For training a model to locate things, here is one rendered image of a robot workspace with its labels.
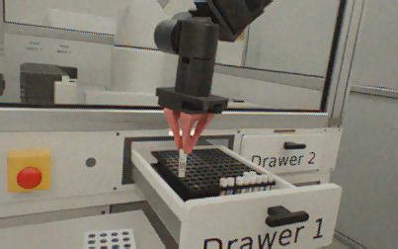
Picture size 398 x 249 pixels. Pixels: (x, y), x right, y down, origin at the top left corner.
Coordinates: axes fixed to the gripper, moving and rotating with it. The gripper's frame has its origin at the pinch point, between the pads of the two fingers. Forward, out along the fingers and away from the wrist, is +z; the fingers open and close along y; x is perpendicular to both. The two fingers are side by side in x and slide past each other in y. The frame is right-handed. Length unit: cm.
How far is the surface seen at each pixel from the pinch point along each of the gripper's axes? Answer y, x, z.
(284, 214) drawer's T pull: -17.5, -2.1, 5.0
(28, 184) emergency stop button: 23.2, 13.6, 11.5
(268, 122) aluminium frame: 3.8, -41.8, 1.4
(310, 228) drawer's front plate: -19.3, -11.6, 10.3
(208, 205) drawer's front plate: -9.9, 6.2, 3.9
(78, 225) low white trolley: 20.4, 4.8, 22.2
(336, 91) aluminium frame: -7, -64, -8
